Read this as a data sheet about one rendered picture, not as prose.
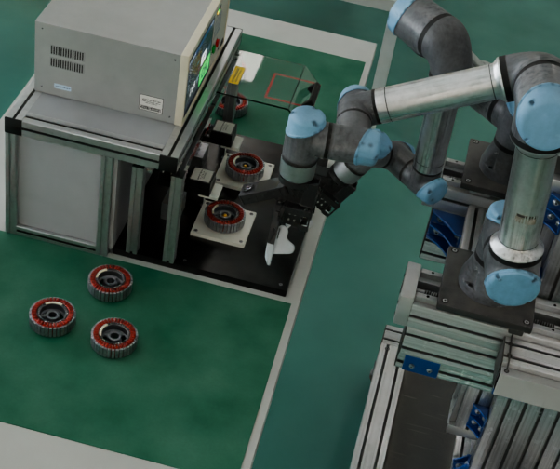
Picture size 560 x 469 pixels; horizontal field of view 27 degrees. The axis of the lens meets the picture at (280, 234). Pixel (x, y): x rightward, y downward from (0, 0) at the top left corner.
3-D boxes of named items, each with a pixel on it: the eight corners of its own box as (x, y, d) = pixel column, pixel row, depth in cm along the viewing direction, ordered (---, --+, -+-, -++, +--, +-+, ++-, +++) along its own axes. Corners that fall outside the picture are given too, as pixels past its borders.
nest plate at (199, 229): (256, 215, 325) (256, 212, 324) (243, 248, 313) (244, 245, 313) (204, 203, 326) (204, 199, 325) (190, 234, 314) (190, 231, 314)
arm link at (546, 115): (531, 272, 263) (579, 61, 229) (537, 316, 251) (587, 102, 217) (478, 267, 264) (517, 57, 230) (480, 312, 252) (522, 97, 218)
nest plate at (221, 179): (273, 167, 344) (274, 164, 343) (262, 196, 332) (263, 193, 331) (225, 155, 345) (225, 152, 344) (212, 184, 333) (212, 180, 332)
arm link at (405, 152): (417, 184, 303) (390, 181, 295) (390, 161, 310) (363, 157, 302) (432, 159, 300) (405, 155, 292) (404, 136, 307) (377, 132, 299)
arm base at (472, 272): (523, 274, 280) (535, 242, 273) (518, 314, 268) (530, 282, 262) (461, 257, 281) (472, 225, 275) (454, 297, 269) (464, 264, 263)
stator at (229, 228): (249, 216, 322) (251, 205, 320) (236, 239, 314) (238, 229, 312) (211, 204, 324) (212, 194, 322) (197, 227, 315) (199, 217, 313)
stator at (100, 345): (143, 335, 286) (145, 324, 283) (126, 365, 277) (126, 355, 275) (101, 321, 287) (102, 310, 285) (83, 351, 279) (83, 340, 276)
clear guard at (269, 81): (321, 87, 337) (324, 70, 333) (305, 131, 318) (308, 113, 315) (211, 61, 339) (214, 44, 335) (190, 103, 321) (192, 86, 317)
